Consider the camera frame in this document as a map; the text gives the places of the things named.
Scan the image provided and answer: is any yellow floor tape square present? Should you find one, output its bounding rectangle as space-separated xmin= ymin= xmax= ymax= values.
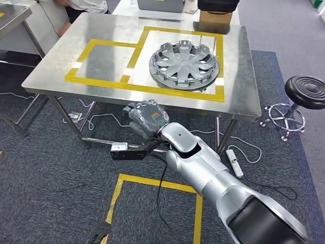
xmin=100 ymin=173 xmax=203 ymax=244

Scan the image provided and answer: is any brown cardboard box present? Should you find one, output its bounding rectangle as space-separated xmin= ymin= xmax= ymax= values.
xmin=199 ymin=10 xmax=233 ymax=25

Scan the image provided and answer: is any white office desk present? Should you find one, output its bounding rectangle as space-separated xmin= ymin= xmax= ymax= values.
xmin=112 ymin=0 xmax=241 ymax=26

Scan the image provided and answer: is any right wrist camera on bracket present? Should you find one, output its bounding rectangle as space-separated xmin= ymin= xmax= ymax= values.
xmin=110 ymin=139 xmax=163 ymax=161

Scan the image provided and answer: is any person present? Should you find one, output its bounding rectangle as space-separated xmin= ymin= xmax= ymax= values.
xmin=54 ymin=0 xmax=109 ymax=38

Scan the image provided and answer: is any grey laptop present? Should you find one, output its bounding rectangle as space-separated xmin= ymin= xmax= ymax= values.
xmin=136 ymin=0 xmax=186 ymax=13

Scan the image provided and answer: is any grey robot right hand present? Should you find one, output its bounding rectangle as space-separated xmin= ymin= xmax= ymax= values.
xmin=123 ymin=99 xmax=170 ymax=140

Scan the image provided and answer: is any black bag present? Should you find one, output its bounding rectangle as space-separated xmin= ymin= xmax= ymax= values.
xmin=198 ymin=0 xmax=240 ymax=13

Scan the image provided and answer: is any white desk panel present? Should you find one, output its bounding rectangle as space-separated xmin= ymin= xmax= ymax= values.
xmin=0 ymin=0 xmax=72 ymax=56

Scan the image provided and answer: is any black round stool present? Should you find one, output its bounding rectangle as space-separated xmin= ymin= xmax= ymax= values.
xmin=259 ymin=75 xmax=325 ymax=142

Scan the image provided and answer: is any silver wheel hubcap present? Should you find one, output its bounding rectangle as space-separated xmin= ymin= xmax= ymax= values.
xmin=149 ymin=40 xmax=220 ymax=92

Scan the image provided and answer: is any black camera cable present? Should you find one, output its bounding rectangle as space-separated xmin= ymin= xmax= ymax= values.
xmin=147 ymin=153 xmax=186 ymax=244

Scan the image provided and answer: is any white cabinet panel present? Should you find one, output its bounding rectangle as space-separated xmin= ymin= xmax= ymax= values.
xmin=317 ymin=0 xmax=325 ymax=22

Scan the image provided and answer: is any steel workbench table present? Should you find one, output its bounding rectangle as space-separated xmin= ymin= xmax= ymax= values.
xmin=21 ymin=12 xmax=262 ymax=156
xmin=0 ymin=4 xmax=49 ymax=137

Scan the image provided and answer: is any black floor cable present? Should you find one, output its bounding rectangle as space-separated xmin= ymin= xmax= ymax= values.
xmin=244 ymin=178 xmax=297 ymax=201

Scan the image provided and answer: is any black robot left foot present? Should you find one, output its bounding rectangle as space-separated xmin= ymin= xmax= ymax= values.
xmin=86 ymin=220 xmax=112 ymax=244

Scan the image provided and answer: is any white floor cable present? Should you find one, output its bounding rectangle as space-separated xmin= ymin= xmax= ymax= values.
xmin=62 ymin=98 xmax=262 ymax=165
xmin=0 ymin=91 xmax=35 ymax=101

